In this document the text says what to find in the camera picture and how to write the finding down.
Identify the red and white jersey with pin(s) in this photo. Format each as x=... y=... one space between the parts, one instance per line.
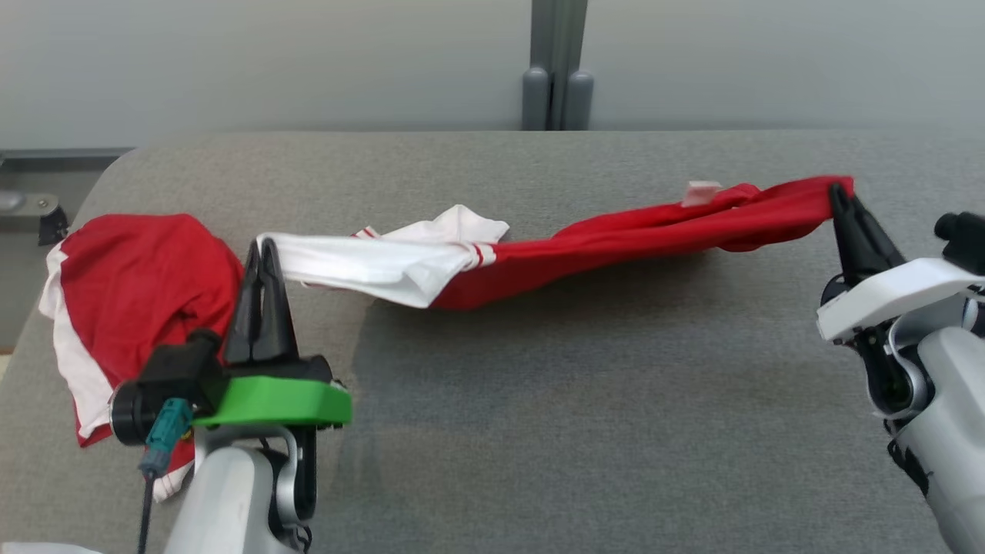
x=616 y=240

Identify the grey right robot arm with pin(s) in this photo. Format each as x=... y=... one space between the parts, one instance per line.
x=946 y=400

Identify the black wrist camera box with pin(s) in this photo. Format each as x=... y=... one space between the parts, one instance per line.
x=962 y=242
x=188 y=369

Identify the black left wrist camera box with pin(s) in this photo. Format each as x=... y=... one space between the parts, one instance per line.
x=188 y=369

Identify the grey partition post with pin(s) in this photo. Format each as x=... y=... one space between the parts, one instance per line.
x=558 y=61

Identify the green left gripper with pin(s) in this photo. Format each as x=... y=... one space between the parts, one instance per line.
x=269 y=402

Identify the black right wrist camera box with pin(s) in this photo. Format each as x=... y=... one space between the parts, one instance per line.
x=962 y=242

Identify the red shorts white stripe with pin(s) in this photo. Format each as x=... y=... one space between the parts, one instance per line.
x=138 y=292

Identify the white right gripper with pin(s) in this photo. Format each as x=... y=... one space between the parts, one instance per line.
x=900 y=296

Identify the grey wall base rail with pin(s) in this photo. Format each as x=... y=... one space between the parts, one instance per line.
x=61 y=159

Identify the small black block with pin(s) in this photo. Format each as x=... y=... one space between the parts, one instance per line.
x=55 y=227

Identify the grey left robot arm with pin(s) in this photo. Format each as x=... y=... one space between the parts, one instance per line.
x=231 y=500

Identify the grey metal bracket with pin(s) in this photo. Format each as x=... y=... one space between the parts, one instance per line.
x=23 y=211

